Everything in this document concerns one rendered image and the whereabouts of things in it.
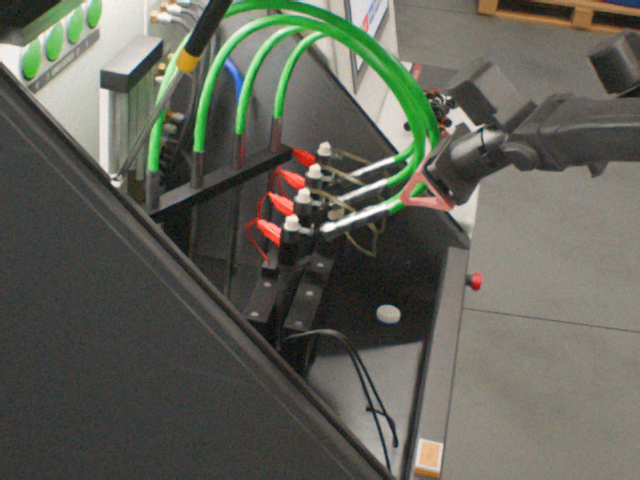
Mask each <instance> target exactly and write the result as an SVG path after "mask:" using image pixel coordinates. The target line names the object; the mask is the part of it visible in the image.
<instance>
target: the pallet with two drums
mask: <svg viewBox="0 0 640 480"><path fill-rule="evenodd" d="M498 1H502V2H509V3H510V4H518V5H525V6H533V7H540V8H548V9H555V10H563V11H570V17H569V20H566V19H558V18H551V17H543V16H536V14H528V13H521V12H513V11H506V10H498V9H496V8H497V4H498ZM588 1H593V2H588ZM596 2H601V3H596ZM603 3H609V4H603ZM611 4H615V5H611ZM618 5H620V6H618ZM477 13H478V15H483V16H491V17H494V18H498V19H506V20H513V21H521V22H528V23H535V24H542V25H550V26H557V27H565V29H572V30H580V31H587V32H595V33H602V34H610V35H614V34H616V33H619V32H621V31H623V30H624V29H626V28H619V27H611V25H604V24H596V23H591V20H592V16H600V17H608V18H615V19H623V20H630V21H638V22H640V0H479V1H478V8H477Z"/></svg>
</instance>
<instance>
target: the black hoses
mask: <svg viewBox="0 0 640 480"><path fill-rule="evenodd" d="M189 5H197V6H199V7H200V9H201V10H202V12H203V11H204V8H205V5H204V4H203V3H202V2H201V1H199V0H189ZM180 13H181V14H188V15H189V16H190V17H191V18H192V19H194V20H195V21H196V23H198V20H199V18H200V17H199V16H198V15H197V14H196V13H195V12H194V11H192V10H190V9H186V7H181V10H180ZM170 21H171V23H174V24H179V25H181V26H182V27H183V28H184V29H185V31H186V32H187V33H188V34H189V33H190V32H191V30H192V29H191V28H190V27H189V25H188V24H187V23H186V21H185V20H184V19H182V18H180V17H171V20H170ZM219 48H221V29H220V26H218V27H217V29H216V31H215V46H214V52H213V57H212V61H211V66H210V58H211V40H210V42H209V44H208V45H207V46H206V47H205V53H204V62H203V69H202V75H201V80H200V84H199V78H200V60H199V61H198V63H197V66H196V67H195V71H193V75H192V74H191V73H190V72H189V73H186V72H185V73H184V75H185V76H187V78H188V79H189V80H190V81H191V83H192V89H191V96H190V101H189V107H188V111H187V115H186V120H185V123H184V127H183V130H181V134H180V137H179V140H178V141H177V140H175V139H172V138H166V144H167V143H168V145H174V146H175V147H176V149H175V151H172V150H167V149H165V147H164V146H163V147H162V148H161V152H160V153H159V161H160V160H161V161H164V162H165V163H167V164H168V167H167V169H166V168H165V167H164V165H163V164H162V163H160V162H159V168H160V171H161V172H162V173H163V174H164V176H162V175H161V174H160V176H159V177H160V185H159V187H162V186H163V185H165V182H166V181H167V179H168V178H170V177H171V175H172V174H173V172H174V171H175V169H176V167H177V165H178V164H180V163H181V162H183V161H184V160H185V161H186V162H187V164H188V166H189V168H190V169H191V156H190V155H188V153H189V151H190V150H191V148H192V147H193V145H194V135H193V136H192V138H191V135H192V133H193V130H194V127H196V123H197V115H198V109H199V103H200V99H201V94H202V90H203V87H204V83H205V80H206V76H208V74H209V73H208V72H210V70H209V66H210V69H211V67H212V65H213V62H214V60H215V58H216V56H217V54H218V53H219ZM210 117H211V104H210V107H209V111H208V112H207V117H206V124H207V122H209V120H210ZM190 138H191V140H190ZM189 140H190V141H189ZM164 154H168V155H173V156H172V160H170V159H168V158H166V156H164Z"/></svg>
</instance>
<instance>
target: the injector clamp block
mask: <svg viewBox="0 0 640 480"><path fill-rule="evenodd" d="M345 242H346V235H345V232H344V233H342V235H341V236H338V237H335V238H332V239H328V238H327V237H323V236H322V237H319V238H317V241H316V244H315V246H314V250H313V252H312V255H310V256H312V258H313V264H312V265H309V266H306V269H305V271H304V275H303V277H302V280H301V282H300V286H299V289H297V291H296V294H295V296H294V300H293V302H292V305H291V307H290V310H289V314H288V316H287V319H285V321H284V325H283V328H282V338H281V346H280V351H276V350H275V351H276V352H277V353H278V354H279V355H280V356H281V357H282V358H283V359H284V360H285V361H287V364H288V365H289V366H290V367H291V368H292V369H293V370H294V371H295V372H296V373H297V374H300V376H303V374H304V372H305V369H306V366H307V363H313V364H314V363H315V360H316V357H317V354H318V351H319V347H320V344H321V341H322V337H323V335H317V337H313V338H309V339H304V340H299V341H296V342H295V343H294V344H291V341H293V340H294V339H291V340H289V341H287V342H282V340H283V339H285V338H288V337H290V335H294V334H301V333H305V332H309V331H315V330H322V329H326V327H327V319H328V312H329V304H330V296H331V291H332V288H333V284H334V281H335V278H336V275H338V272H339V269H340V266H341V263H342V259H343V256H344V250H345ZM279 274H280V270H279V269H278V271H277V275H276V277H275V278H272V277H267V276H262V272H261V275H259V277H258V279H257V281H256V284H255V287H254V289H253V291H252V293H251V295H250V299H249V301H248V303H246V305H245V307H244V309H243V313H242V316H243V317H244V318H245V319H246V320H248V321H249V322H250V325H251V326H252V327H253V328H254V329H255V330H256V331H257V332H258V333H259V334H261V335H262V337H263V338H264V339H265V340H266V341H267V342H268V344H269V345H270V346H271V343H272V333H274V323H275V314H276V304H277V294H278V276H279Z"/></svg>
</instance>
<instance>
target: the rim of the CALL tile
mask: <svg viewBox="0 0 640 480"><path fill-rule="evenodd" d="M422 441H426V442H432V444H436V445H440V446H439V454H438V462H437V468H435V467H430V466H425V465H421V464H419V462H420V455H421V448H422ZM442 446H443V443H439V442H435V441H429V440H425V439H420V441H419V448H418V454H416V462H415V468H419V469H423V471H428V472H433V473H437V474H439V470H440V463H441V454H442Z"/></svg>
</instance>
